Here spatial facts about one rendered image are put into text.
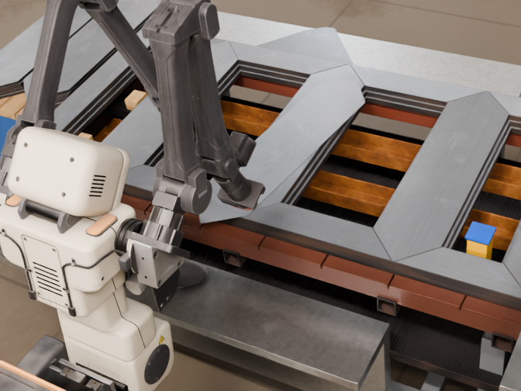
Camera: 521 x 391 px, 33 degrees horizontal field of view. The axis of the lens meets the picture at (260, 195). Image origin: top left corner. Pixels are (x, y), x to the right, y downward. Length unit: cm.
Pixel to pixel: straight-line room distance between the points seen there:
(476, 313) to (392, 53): 122
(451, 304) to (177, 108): 83
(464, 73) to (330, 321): 106
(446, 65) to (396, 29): 163
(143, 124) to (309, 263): 76
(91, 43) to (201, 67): 144
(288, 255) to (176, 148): 60
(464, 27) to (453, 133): 212
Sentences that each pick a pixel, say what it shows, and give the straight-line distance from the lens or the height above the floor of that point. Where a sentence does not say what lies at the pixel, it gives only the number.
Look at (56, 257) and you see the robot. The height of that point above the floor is 118.
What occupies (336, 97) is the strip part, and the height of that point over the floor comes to 87.
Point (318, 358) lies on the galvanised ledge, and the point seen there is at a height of 68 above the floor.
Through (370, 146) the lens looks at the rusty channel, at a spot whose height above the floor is 68.
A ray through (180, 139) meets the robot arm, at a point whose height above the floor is 138.
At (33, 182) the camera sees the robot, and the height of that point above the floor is 132.
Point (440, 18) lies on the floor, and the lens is 470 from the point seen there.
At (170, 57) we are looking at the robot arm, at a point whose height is 155.
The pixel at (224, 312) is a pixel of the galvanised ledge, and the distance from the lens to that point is 236.
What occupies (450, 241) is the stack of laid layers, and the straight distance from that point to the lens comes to 227.
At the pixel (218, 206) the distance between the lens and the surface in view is 237.
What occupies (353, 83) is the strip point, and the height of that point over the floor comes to 87.
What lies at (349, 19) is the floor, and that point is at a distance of 473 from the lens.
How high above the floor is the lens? 245
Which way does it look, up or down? 42 degrees down
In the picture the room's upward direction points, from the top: 9 degrees counter-clockwise
